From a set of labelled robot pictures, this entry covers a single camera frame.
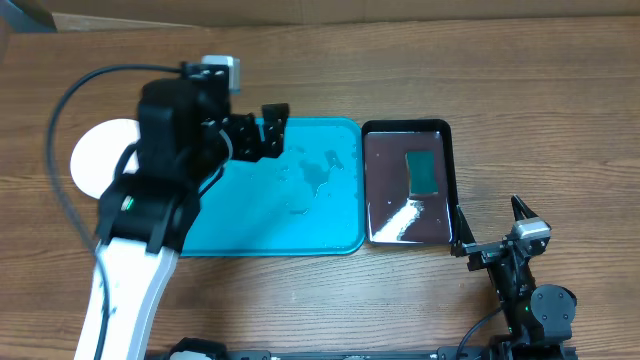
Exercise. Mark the green scouring sponge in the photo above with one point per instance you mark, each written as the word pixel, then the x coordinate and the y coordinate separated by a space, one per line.
pixel 422 175

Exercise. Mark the pink plate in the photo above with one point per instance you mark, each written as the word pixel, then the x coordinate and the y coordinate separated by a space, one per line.
pixel 96 154

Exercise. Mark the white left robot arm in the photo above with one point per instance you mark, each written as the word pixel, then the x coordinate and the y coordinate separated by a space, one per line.
pixel 187 135

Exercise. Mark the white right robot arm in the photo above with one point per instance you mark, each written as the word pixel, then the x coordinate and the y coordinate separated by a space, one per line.
pixel 538 317

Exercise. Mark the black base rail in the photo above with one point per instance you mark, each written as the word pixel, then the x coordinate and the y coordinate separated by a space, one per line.
pixel 198 349

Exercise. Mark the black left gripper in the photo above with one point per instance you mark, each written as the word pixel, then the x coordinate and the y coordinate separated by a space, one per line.
pixel 274 129

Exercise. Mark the black water tray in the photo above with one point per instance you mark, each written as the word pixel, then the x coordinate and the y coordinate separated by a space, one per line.
pixel 394 216

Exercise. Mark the teal plastic tray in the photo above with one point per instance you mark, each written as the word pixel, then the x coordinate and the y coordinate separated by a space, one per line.
pixel 307 202

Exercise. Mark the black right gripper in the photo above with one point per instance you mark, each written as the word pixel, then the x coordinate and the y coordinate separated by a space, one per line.
pixel 486 253

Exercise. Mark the cardboard backdrop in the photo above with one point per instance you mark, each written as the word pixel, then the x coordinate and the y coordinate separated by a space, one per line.
pixel 37 16

